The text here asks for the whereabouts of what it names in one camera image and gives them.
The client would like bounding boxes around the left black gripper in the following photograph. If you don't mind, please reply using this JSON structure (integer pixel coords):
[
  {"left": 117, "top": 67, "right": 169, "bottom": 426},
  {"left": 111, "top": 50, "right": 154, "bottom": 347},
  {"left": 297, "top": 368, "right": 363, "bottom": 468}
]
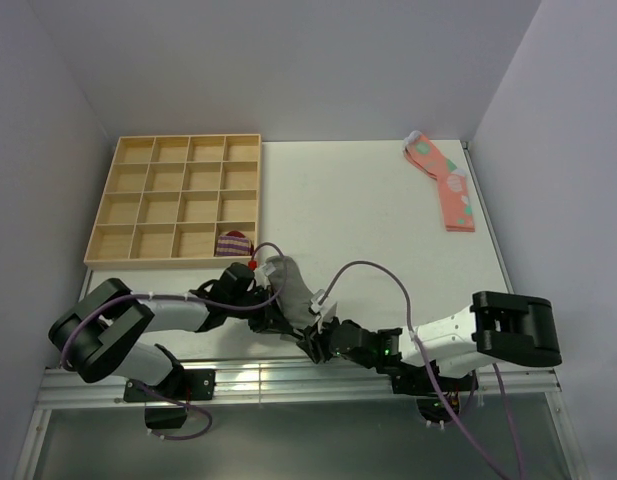
[{"left": 227, "top": 285, "right": 291, "bottom": 334}]

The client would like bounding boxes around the grey sock with black stripes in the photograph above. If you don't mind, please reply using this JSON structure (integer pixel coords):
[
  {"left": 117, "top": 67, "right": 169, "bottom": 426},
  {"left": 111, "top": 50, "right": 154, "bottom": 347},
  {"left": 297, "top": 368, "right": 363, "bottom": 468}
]
[{"left": 266, "top": 256, "right": 315, "bottom": 329}]

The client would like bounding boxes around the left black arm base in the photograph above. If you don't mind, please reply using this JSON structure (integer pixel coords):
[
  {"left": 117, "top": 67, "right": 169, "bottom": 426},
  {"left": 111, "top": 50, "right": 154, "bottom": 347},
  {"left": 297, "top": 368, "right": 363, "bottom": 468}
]
[{"left": 123, "top": 368, "right": 216, "bottom": 436}]

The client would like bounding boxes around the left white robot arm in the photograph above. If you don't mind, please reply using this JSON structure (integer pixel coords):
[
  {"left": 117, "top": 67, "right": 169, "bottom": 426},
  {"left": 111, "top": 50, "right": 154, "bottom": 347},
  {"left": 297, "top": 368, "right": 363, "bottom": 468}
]
[{"left": 48, "top": 263, "right": 299, "bottom": 399}]

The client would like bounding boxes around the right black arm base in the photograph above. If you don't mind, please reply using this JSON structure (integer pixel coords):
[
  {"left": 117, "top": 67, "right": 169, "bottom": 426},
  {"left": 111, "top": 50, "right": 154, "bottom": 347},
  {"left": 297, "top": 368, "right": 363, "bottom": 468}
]
[{"left": 391, "top": 368, "right": 479, "bottom": 427}]

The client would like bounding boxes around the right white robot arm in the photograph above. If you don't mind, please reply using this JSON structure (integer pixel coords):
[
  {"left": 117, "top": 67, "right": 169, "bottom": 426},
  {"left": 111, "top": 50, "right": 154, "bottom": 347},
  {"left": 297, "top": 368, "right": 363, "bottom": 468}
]
[{"left": 297, "top": 291, "right": 562, "bottom": 390}]

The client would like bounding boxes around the purple striped rolled sock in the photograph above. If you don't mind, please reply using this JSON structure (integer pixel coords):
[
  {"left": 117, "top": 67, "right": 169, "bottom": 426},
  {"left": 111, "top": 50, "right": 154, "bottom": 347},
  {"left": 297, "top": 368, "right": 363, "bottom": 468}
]
[{"left": 215, "top": 230, "right": 254, "bottom": 257}]

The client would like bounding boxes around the wooden compartment tray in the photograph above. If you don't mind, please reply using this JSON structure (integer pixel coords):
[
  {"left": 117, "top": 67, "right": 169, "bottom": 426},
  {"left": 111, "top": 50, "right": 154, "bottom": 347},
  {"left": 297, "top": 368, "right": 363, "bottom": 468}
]
[{"left": 84, "top": 134, "right": 262, "bottom": 270}]

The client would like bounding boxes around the pink patterned sock pair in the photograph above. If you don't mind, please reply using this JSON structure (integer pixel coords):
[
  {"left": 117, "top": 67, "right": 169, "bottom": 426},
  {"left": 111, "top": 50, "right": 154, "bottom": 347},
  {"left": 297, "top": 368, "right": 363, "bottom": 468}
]
[{"left": 402, "top": 130, "right": 475, "bottom": 233}]

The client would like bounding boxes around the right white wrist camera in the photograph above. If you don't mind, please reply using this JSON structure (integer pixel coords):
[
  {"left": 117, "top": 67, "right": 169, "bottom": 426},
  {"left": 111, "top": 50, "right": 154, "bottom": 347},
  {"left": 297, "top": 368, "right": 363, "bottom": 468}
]
[{"left": 309, "top": 289, "right": 337, "bottom": 330}]

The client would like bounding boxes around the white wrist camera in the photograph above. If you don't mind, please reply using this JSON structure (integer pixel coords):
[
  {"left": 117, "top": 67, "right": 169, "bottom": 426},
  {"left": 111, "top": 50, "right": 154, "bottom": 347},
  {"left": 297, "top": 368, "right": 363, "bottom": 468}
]
[
  {"left": 248, "top": 259, "right": 276, "bottom": 288},
  {"left": 309, "top": 289, "right": 337, "bottom": 330}
]

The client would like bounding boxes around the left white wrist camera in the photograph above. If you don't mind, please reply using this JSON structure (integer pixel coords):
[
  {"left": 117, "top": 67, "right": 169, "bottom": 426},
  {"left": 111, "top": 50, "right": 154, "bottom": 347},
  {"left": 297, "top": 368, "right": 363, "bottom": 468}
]
[{"left": 248, "top": 259, "right": 276, "bottom": 288}]

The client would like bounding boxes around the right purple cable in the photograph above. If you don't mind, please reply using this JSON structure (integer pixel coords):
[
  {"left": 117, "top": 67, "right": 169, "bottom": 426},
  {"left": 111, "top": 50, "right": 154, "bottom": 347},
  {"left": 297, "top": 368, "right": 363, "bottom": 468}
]
[{"left": 317, "top": 259, "right": 529, "bottom": 480}]

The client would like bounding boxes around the purple cable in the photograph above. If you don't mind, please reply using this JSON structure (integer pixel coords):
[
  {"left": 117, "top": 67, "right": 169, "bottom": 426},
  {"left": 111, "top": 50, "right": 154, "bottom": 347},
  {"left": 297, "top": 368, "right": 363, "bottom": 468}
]
[
  {"left": 60, "top": 242, "right": 289, "bottom": 442},
  {"left": 317, "top": 259, "right": 529, "bottom": 480}
]

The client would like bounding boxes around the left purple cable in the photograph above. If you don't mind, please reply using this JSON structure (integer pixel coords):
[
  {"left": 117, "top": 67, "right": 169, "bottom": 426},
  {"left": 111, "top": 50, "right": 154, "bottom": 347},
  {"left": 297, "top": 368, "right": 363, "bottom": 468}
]
[{"left": 60, "top": 242, "right": 289, "bottom": 442}]

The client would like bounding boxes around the aluminium frame rail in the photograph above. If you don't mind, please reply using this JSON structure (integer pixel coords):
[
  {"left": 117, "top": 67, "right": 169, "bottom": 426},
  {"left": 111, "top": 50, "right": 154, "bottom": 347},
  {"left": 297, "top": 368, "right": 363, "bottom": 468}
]
[{"left": 35, "top": 349, "right": 562, "bottom": 407}]

